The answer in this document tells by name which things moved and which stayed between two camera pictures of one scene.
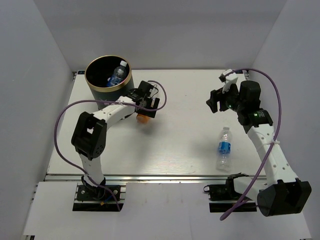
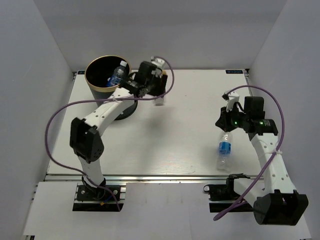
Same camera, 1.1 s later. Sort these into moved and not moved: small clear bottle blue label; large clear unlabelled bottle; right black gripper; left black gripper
Moved: left black gripper; right black gripper
Not moved: large clear unlabelled bottle; small clear bottle blue label
